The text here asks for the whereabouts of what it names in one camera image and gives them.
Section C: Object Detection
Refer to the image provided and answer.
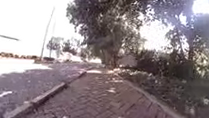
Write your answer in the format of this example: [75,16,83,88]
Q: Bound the large dark tree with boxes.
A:
[63,0,156,69]

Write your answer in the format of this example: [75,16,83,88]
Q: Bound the red brick path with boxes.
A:
[23,64,190,118]

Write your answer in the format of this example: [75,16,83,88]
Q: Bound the small distant tree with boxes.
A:
[46,36,65,60]

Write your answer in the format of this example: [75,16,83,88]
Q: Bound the leaning thin pole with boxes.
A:
[38,6,56,62]

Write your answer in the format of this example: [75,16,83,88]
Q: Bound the dark green bushes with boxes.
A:
[133,35,209,82]

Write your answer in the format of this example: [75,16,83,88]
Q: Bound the grey stone kerb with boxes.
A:
[3,65,93,118]

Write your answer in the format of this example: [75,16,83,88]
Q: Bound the leaf-strewn ground strip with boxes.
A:
[114,68,209,118]

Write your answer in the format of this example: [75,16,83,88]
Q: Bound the grey asphalt road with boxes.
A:
[0,56,101,118]

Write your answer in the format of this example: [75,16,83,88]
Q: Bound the low distant hedge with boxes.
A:
[0,51,39,61]

